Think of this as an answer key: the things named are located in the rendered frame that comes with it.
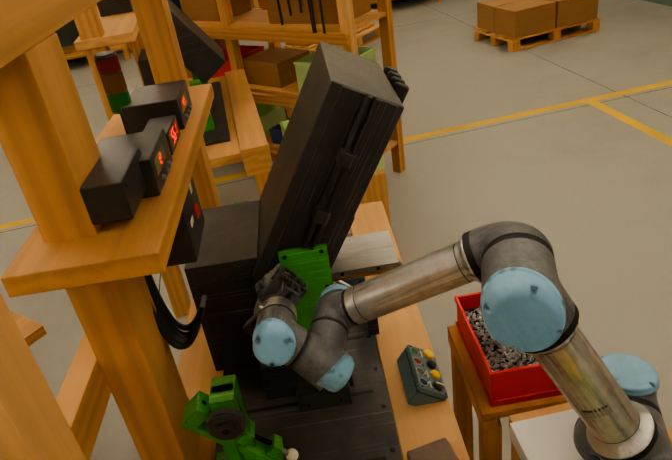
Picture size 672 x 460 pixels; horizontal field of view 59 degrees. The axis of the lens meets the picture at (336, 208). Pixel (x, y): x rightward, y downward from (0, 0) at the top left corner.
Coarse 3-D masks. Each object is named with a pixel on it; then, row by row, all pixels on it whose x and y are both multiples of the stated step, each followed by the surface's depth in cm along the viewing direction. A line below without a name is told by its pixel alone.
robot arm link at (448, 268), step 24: (480, 240) 100; (408, 264) 110; (432, 264) 106; (456, 264) 103; (480, 264) 100; (336, 288) 120; (360, 288) 113; (384, 288) 110; (408, 288) 108; (432, 288) 106; (336, 312) 115; (360, 312) 113; (384, 312) 112
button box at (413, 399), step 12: (408, 348) 149; (408, 360) 147; (420, 360) 146; (408, 372) 145; (408, 384) 143; (420, 384) 138; (432, 384) 140; (408, 396) 141; (420, 396) 139; (432, 396) 139; (444, 396) 139
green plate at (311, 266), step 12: (288, 252) 137; (300, 252) 138; (312, 252) 138; (324, 252) 138; (288, 264) 138; (300, 264) 138; (312, 264) 138; (324, 264) 139; (300, 276) 139; (312, 276) 139; (324, 276) 139; (312, 288) 140; (324, 288) 140; (300, 300) 140; (312, 300) 141; (300, 312) 141; (312, 312) 141; (300, 324) 142
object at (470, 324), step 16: (464, 304) 171; (464, 320) 162; (480, 320) 165; (464, 336) 168; (480, 336) 160; (480, 352) 150; (496, 352) 154; (512, 352) 152; (480, 368) 154; (496, 368) 150; (512, 368) 144; (528, 368) 143; (496, 384) 145; (512, 384) 146; (528, 384) 146; (544, 384) 147; (496, 400) 148; (512, 400) 148; (528, 400) 149
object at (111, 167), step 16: (112, 160) 104; (128, 160) 103; (96, 176) 99; (112, 176) 98; (128, 176) 99; (80, 192) 95; (96, 192) 96; (112, 192) 96; (128, 192) 98; (96, 208) 97; (112, 208) 97; (128, 208) 97; (96, 224) 98
